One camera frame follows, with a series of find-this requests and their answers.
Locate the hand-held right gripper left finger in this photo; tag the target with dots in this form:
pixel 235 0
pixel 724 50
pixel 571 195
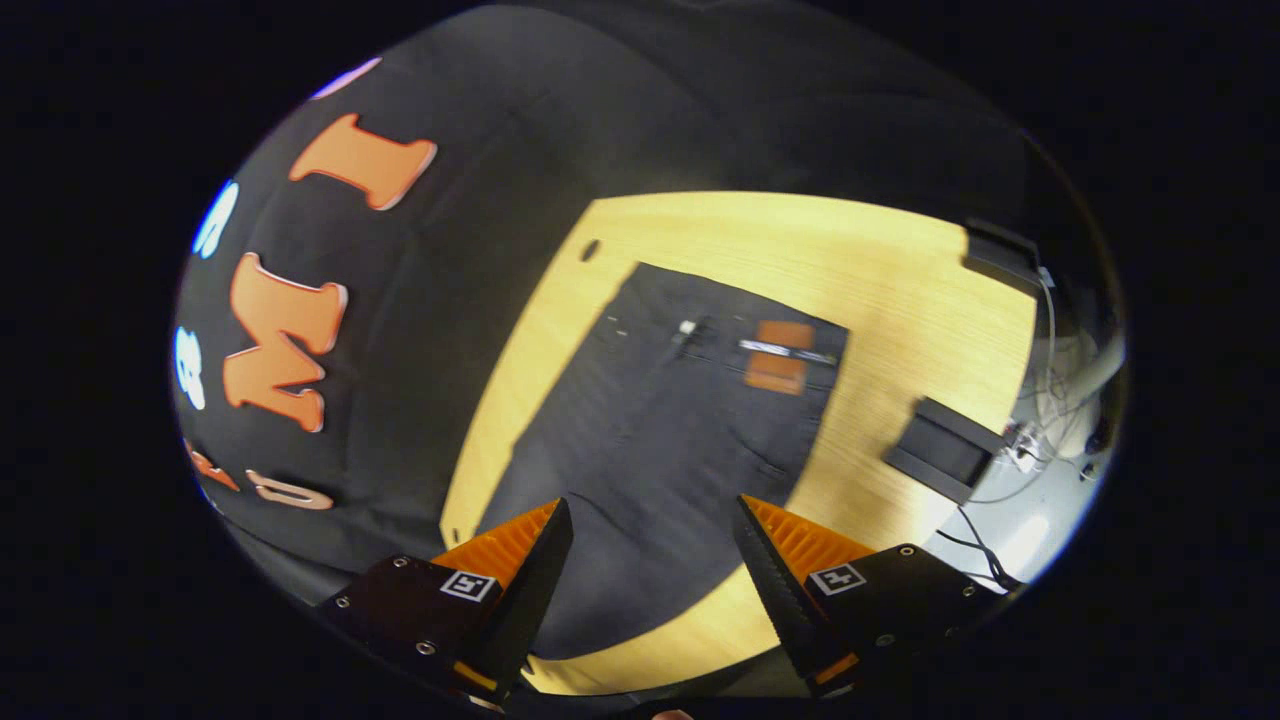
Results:
pixel 530 600

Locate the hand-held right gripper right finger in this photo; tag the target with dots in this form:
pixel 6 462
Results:
pixel 780 590

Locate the dark jeans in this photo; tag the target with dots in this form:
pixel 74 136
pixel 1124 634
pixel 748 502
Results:
pixel 660 430

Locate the black table holder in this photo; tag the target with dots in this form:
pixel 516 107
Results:
pixel 945 450
pixel 1000 255

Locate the white power adapter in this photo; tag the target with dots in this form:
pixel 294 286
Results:
pixel 1025 445

